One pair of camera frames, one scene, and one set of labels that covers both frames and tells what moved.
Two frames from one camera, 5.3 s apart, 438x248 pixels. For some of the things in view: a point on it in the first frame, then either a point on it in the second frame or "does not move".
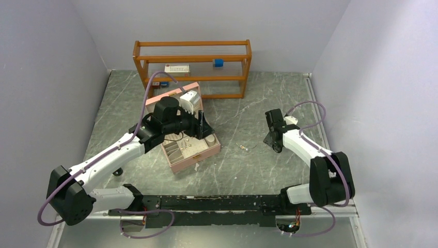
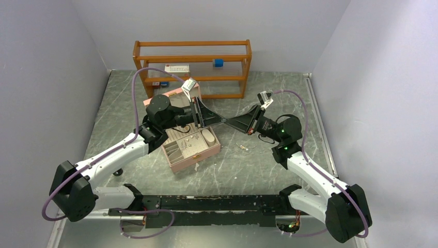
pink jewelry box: (182, 152) does not move
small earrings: (241, 146) does not move
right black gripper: (268, 141) to (248, 122)
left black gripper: (199, 128) to (207, 117)
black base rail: (214, 211) does not move
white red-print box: (177, 70) does not move
